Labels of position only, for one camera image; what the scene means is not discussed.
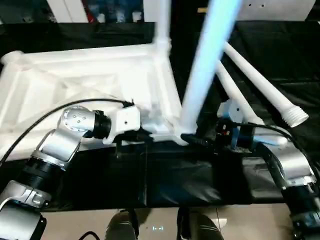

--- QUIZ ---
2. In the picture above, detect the white plastic table top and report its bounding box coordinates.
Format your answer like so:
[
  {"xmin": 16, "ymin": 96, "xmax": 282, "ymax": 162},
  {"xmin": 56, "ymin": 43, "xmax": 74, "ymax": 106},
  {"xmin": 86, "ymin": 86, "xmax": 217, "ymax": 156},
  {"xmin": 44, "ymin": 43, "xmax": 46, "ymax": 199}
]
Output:
[{"xmin": 0, "ymin": 42, "xmax": 189, "ymax": 162}]

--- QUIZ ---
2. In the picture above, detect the black box with yellow label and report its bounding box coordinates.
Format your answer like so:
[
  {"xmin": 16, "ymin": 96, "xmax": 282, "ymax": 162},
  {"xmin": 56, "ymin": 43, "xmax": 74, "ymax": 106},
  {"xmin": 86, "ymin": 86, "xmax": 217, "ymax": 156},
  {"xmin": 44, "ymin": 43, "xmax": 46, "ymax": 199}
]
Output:
[{"xmin": 171, "ymin": 0, "xmax": 211, "ymax": 31}]

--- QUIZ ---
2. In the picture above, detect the black right robot foot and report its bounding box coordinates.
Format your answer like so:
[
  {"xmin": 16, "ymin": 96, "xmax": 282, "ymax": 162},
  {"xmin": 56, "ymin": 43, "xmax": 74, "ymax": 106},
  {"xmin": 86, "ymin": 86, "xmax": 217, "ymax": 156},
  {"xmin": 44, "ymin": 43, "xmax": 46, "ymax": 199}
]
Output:
[{"xmin": 176, "ymin": 209, "xmax": 225, "ymax": 240}]

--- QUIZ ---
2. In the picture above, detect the white cabinet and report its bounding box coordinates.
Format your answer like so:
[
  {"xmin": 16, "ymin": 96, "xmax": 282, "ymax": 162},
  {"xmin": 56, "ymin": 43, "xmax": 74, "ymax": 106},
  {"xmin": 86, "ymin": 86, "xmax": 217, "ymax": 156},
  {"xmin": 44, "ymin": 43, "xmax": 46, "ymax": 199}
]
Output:
[{"xmin": 45, "ymin": 0, "xmax": 159, "ymax": 25}]

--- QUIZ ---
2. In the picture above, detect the black robot foot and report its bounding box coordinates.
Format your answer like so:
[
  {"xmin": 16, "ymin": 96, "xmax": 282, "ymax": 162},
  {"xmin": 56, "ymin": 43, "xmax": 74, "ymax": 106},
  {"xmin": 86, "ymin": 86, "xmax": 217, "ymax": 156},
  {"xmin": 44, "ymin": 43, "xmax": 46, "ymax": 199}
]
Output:
[
  {"xmin": 176, "ymin": 209, "xmax": 225, "ymax": 240},
  {"xmin": 105, "ymin": 210, "xmax": 141, "ymax": 240}
]

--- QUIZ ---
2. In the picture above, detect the white plastic table leg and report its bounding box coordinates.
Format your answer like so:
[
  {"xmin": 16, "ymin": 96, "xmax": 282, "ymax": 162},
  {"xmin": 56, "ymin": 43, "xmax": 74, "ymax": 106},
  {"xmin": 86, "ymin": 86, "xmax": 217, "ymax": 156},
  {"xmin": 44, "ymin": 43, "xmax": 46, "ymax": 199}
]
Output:
[
  {"xmin": 222, "ymin": 42, "xmax": 310, "ymax": 129},
  {"xmin": 177, "ymin": 0, "xmax": 244, "ymax": 137},
  {"xmin": 154, "ymin": 0, "xmax": 174, "ymax": 54},
  {"xmin": 215, "ymin": 62, "xmax": 266, "ymax": 127}
]

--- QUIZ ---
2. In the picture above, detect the black left robot foot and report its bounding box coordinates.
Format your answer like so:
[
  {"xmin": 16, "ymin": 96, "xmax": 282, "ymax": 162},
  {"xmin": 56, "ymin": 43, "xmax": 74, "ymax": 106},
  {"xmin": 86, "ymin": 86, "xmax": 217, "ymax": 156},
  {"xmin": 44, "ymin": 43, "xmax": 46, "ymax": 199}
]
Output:
[{"xmin": 105, "ymin": 210, "xmax": 141, "ymax": 240}]

